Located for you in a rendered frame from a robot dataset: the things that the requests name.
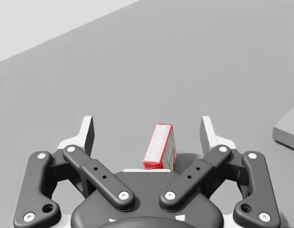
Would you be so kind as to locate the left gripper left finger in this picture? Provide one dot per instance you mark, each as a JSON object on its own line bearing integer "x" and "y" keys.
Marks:
{"x": 35, "y": 185}

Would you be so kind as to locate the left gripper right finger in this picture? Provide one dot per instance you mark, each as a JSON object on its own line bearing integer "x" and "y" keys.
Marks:
{"x": 258, "y": 185}

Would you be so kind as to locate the grey stand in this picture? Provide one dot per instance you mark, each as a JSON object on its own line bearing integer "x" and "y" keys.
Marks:
{"x": 288, "y": 133}

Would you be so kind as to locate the red and white carton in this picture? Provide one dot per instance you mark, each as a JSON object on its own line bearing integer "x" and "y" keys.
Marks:
{"x": 157, "y": 147}

